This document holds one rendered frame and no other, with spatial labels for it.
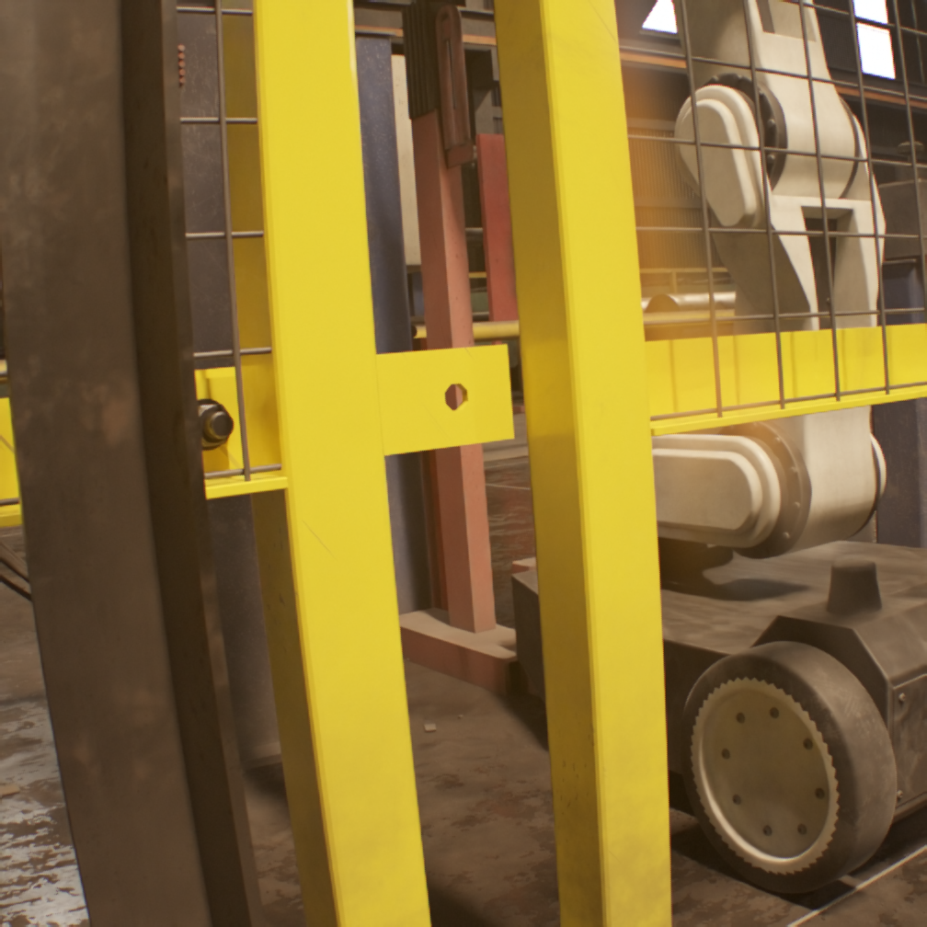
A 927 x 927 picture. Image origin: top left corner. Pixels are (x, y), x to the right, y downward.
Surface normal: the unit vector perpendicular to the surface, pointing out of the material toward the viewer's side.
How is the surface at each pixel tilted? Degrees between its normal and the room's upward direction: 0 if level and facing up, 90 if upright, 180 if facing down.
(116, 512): 90
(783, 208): 80
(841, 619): 0
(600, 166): 90
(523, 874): 0
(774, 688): 90
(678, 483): 90
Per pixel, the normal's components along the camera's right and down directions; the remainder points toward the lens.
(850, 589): -0.39, -0.07
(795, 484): -0.84, 0.11
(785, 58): 0.51, -0.15
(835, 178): 0.48, 0.59
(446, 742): -0.07, -0.99
